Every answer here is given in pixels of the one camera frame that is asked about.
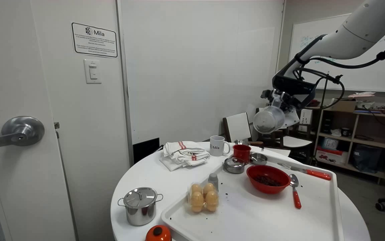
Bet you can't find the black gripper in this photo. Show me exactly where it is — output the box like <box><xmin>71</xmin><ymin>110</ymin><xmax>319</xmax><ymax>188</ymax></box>
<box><xmin>261</xmin><ymin>90</ymin><xmax>311</xmax><ymax>113</ymax></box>

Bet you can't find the clear plastic measuring jug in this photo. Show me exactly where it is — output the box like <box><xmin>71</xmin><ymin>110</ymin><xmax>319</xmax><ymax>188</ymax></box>
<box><xmin>253</xmin><ymin>106</ymin><xmax>285</xmax><ymax>134</ymax></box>

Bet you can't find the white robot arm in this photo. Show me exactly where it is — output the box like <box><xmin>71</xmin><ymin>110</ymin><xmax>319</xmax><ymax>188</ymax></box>
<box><xmin>262</xmin><ymin>0</ymin><xmax>385</xmax><ymax>111</ymax></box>

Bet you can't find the red bowl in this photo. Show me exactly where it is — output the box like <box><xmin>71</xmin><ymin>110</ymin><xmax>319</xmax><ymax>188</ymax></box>
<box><xmin>246</xmin><ymin>166</ymin><xmax>290</xmax><ymax>194</ymax></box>

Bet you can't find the small steel lidded bowl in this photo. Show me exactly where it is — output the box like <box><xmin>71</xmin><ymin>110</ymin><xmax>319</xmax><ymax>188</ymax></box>
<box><xmin>223</xmin><ymin>157</ymin><xmax>245</xmax><ymax>174</ymax></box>

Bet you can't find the red mug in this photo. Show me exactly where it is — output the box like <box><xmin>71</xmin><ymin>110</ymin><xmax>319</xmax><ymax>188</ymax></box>
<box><xmin>233</xmin><ymin>145</ymin><xmax>251</xmax><ymax>164</ymax></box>

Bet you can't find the wooden shelf unit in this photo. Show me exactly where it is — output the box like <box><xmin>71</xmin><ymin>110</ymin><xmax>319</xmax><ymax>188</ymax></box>
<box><xmin>266</xmin><ymin>101</ymin><xmax>385</xmax><ymax>181</ymax></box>

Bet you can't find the whiteboard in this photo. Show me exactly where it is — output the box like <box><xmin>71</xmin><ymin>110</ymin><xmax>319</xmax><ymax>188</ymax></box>
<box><xmin>289</xmin><ymin>14</ymin><xmax>385</xmax><ymax>93</ymax></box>

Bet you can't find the white plastic tray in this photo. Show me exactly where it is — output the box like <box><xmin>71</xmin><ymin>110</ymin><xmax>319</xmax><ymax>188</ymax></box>
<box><xmin>162</xmin><ymin>164</ymin><xmax>343</xmax><ymax>241</ymax></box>

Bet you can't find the white red striped cloth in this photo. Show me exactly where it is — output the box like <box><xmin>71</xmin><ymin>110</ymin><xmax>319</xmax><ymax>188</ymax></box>
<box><xmin>162</xmin><ymin>141</ymin><xmax>210</xmax><ymax>172</ymax></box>

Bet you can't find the white round table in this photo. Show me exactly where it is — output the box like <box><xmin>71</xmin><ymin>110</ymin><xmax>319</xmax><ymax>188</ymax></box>
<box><xmin>111</xmin><ymin>152</ymin><xmax>370</xmax><ymax>241</ymax></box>

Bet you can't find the bag of bread rolls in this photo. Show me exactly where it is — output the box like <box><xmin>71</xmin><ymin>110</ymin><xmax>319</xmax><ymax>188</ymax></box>
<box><xmin>187</xmin><ymin>182</ymin><xmax>219</xmax><ymax>213</ymax></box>

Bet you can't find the black box on floor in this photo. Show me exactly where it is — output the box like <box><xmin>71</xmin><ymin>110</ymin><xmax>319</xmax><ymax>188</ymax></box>
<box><xmin>134</xmin><ymin>138</ymin><xmax>160</xmax><ymax>162</ymax></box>

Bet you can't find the small steel pot with lid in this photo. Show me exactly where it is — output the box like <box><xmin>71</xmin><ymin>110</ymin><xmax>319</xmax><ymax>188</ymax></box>
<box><xmin>118</xmin><ymin>188</ymin><xmax>164</xmax><ymax>226</ymax></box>

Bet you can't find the orange round object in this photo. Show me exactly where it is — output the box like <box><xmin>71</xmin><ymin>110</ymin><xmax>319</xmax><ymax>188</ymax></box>
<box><xmin>146</xmin><ymin>225</ymin><xmax>172</xmax><ymax>241</ymax></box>

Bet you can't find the red handled knife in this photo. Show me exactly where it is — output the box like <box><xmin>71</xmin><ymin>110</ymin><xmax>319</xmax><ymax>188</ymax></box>
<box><xmin>278</xmin><ymin>162</ymin><xmax>333</xmax><ymax>181</ymax></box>

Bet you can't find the red handled metal spoon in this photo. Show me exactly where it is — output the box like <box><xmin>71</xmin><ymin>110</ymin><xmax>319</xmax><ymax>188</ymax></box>
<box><xmin>290</xmin><ymin>174</ymin><xmax>302</xmax><ymax>209</ymax></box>

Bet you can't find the white light switch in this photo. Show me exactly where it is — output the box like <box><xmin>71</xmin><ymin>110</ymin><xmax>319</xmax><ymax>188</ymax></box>
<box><xmin>84</xmin><ymin>59</ymin><xmax>100</xmax><ymax>85</ymax></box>

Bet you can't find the wall sign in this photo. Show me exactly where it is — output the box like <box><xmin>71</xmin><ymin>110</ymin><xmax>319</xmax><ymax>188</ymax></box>
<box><xmin>71</xmin><ymin>23</ymin><xmax>118</xmax><ymax>58</ymax></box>

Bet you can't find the metal door handle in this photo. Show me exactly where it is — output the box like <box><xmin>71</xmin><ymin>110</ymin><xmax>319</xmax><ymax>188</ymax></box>
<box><xmin>0</xmin><ymin>115</ymin><xmax>45</xmax><ymax>148</ymax></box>

